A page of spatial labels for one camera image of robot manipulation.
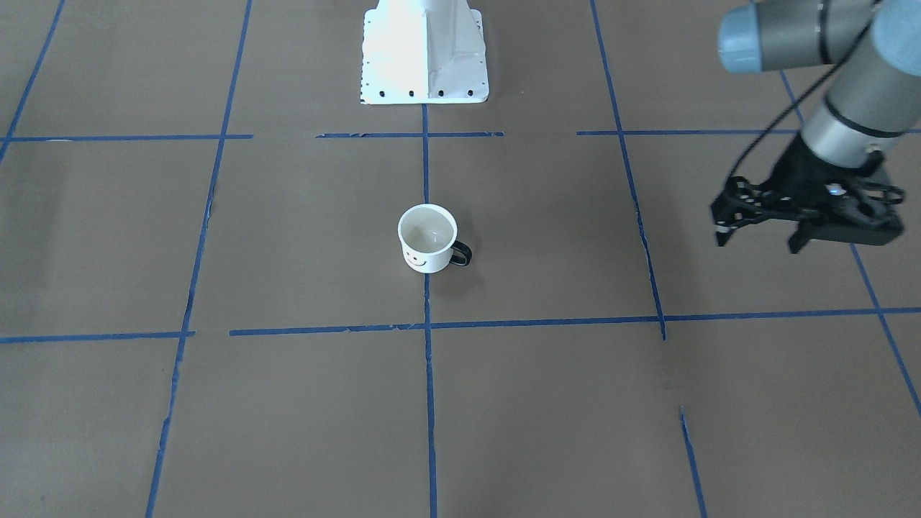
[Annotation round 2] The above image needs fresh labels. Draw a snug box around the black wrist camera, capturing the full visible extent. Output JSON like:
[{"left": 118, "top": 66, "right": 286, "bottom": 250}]
[{"left": 826, "top": 187, "right": 905, "bottom": 246}]

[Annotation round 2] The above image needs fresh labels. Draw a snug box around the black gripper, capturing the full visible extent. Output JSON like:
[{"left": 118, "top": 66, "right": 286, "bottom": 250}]
[{"left": 709, "top": 134, "right": 895, "bottom": 255}]

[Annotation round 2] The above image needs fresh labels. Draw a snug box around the white pedestal column base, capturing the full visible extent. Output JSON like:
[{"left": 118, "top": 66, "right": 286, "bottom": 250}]
[{"left": 360, "top": 1, "right": 490, "bottom": 105}]

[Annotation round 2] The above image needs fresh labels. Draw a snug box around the white smiley mug black handle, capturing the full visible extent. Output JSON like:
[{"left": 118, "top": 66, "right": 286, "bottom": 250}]
[{"left": 397, "top": 204, "right": 473, "bottom": 274}]

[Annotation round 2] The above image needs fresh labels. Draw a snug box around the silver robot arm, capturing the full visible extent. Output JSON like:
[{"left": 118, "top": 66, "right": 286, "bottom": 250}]
[{"left": 710, "top": 1, "right": 920, "bottom": 253}]

